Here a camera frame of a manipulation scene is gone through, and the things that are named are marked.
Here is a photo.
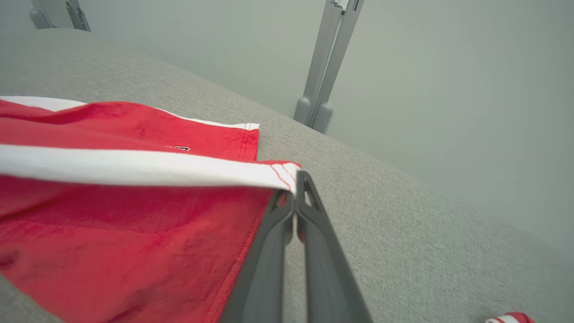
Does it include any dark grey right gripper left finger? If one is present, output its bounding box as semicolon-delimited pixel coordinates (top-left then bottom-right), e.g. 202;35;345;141
220;189;296;323

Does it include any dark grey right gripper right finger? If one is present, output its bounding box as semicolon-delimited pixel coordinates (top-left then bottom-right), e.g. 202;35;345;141
296;170;373;323

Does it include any red white-trimmed shirt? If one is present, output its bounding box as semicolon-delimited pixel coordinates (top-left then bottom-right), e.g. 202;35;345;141
0;96;302;323

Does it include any red numbered basketball jersey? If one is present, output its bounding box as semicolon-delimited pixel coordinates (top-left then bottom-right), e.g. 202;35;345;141
486;312;535;323

